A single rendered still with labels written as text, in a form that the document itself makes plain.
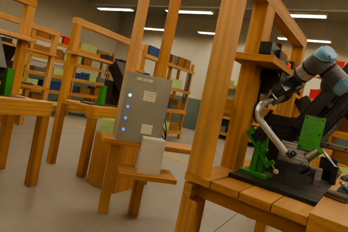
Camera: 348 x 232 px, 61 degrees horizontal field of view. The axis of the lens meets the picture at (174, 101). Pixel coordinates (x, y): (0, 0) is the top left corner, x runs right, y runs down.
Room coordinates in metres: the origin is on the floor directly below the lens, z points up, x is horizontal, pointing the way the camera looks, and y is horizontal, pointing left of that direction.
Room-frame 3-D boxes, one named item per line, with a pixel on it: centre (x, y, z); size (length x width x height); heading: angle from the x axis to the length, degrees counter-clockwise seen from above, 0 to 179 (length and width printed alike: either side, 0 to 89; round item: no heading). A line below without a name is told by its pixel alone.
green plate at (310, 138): (1.75, -0.84, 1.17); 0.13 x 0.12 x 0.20; 146
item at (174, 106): (7.66, 0.43, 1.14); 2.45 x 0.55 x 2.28; 150
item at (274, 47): (1.73, -0.48, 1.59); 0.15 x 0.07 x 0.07; 146
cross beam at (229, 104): (2.06, -0.52, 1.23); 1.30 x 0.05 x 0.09; 146
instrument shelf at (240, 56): (1.99, -0.61, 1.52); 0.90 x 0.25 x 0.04; 146
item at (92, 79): (8.75, 3.27, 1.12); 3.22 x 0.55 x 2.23; 150
